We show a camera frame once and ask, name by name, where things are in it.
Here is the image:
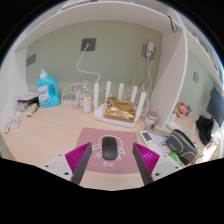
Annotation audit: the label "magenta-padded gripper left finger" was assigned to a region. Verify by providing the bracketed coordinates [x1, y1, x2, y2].
[41, 142, 93, 186]

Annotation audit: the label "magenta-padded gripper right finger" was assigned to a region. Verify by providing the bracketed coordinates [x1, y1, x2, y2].
[131, 142, 183, 186]

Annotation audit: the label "black computer mouse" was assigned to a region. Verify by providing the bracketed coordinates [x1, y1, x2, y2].
[101, 135, 119, 161]

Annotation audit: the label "pink mouse pad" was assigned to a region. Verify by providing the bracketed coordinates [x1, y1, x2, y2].
[75, 127, 143, 175]

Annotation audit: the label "green packet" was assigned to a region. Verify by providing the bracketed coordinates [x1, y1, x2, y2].
[168, 151, 183, 167]

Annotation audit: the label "white remote control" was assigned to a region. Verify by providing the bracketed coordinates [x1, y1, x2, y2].
[138, 129, 161, 151]

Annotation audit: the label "small white jar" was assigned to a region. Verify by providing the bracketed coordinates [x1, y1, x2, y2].
[144, 110, 160, 130]

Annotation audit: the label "black bag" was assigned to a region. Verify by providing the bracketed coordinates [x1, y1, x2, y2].
[194, 115, 215, 146]

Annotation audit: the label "white router with antennas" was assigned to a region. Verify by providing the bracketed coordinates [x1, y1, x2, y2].
[92, 80, 148, 129]

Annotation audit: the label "small beige carton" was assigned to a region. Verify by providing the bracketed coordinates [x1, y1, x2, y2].
[24, 102, 39, 118]

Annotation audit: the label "clear plastic bags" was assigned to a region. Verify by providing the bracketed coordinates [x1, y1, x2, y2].
[3, 101, 26, 133]

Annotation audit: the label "clear bottle with red label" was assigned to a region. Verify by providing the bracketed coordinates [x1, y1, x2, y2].
[79, 79, 93, 114]

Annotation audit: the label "gold foil bag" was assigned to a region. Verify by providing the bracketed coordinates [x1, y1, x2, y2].
[102, 96, 137, 124]

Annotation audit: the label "blue detergent bottle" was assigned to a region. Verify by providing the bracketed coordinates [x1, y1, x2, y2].
[36, 68, 61, 108]

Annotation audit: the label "black monitor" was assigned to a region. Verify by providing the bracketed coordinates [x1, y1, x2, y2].
[205, 86, 224, 128]

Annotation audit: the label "white power strip with cables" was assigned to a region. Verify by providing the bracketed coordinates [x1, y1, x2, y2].
[60, 82, 83, 108]

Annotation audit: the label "white wall socket cable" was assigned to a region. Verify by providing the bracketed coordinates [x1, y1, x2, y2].
[76, 43, 101, 85]

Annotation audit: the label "grey blank wall plate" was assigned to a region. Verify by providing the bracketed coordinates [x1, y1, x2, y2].
[26, 53, 37, 67]

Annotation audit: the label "white wall charger adapter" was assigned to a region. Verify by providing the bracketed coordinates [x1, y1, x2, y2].
[142, 40, 157, 61]

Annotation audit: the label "grey wall socket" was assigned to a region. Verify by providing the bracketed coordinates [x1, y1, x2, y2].
[80, 37, 97, 52]

